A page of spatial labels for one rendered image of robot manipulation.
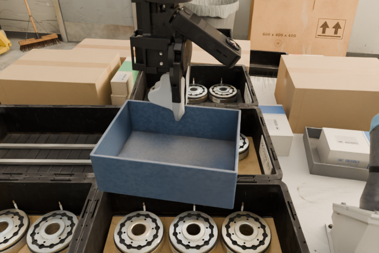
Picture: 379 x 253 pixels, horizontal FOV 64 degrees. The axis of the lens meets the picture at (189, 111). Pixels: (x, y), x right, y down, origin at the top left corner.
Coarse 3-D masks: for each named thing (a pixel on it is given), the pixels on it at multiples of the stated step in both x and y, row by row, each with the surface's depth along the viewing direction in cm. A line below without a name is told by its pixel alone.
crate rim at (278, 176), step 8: (256, 112) 88; (264, 120) 84; (264, 128) 81; (264, 136) 79; (272, 144) 75; (272, 152) 73; (272, 160) 71; (280, 168) 68; (240, 176) 66; (248, 176) 66; (256, 176) 66; (264, 176) 66; (272, 176) 66; (280, 176) 66
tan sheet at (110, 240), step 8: (120, 216) 69; (112, 224) 68; (168, 224) 68; (216, 224) 68; (272, 224) 68; (112, 232) 66; (168, 232) 66; (272, 232) 66; (112, 240) 64; (168, 240) 64; (272, 240) 64; (104, 248) 63; (112, 248) 63; (168, 248) 63; (272, 248) 63; (280, 248) 63
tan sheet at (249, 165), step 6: (252, 144) 91; (252, 150) 89; (246, 156) 87; (252, 156) 87; (240, 162) 84; (246, 162) 84; (252, 162) 84; (240, 168) 82; (246, 168) 82; (252, 168) 82; (258, 168) 82
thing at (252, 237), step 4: (240, 220) 64; (244, 220) 64; (248, 220) 64; (236, 224) 63; (240, 224) 63; (244, 224) 64; (248, 224) 63; (252, 224) 63; (236, 228) 62; (252, 228) 63; (256, 228) 62; (236, 232) 62; (256, 232) 62; (240, 236) 61; (244, 236) 61; (248, 236) 61; (252, 236) 61; (256, 236) 61; (244, 240) 61; (248, 240) 60; (252, 240) 61
